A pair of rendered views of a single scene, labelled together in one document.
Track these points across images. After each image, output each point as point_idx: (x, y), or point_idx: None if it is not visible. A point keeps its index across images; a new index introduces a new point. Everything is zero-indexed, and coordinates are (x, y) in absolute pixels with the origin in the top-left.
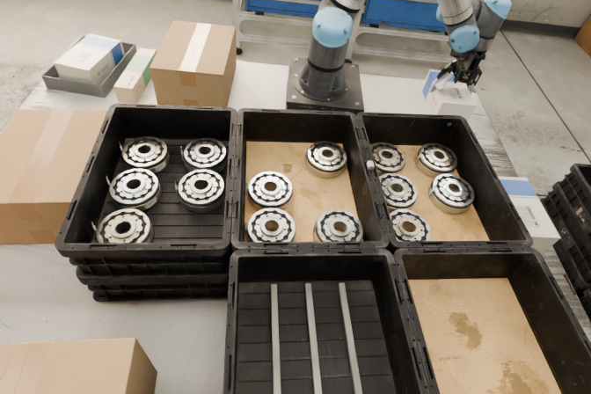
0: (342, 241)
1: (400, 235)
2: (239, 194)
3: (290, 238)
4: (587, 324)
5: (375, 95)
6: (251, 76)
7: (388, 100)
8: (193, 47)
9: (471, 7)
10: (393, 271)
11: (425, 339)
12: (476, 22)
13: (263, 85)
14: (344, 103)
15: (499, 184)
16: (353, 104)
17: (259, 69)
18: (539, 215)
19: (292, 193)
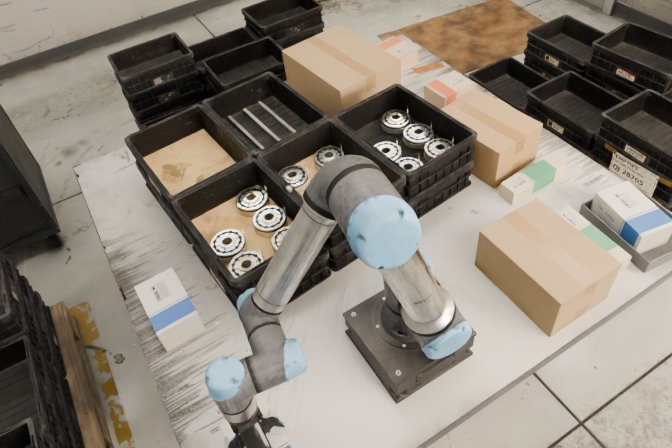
0: (286, 170)
1: (254, 191)
2: (349, 135)
3: (314, 156)
4: (115, 271)
5: (361, 414)
6: (515, 334)
7: (341, 415)
8: (546, 243)
9: (254, 292)
10: (249, 148)
11: (225, 166)
12: (245, 310)
13: (488, 328)
14: (366, 307)
15: (194, 230)
16: (357, 313)
17: (521, 351)
18: (149, 297)
19: None
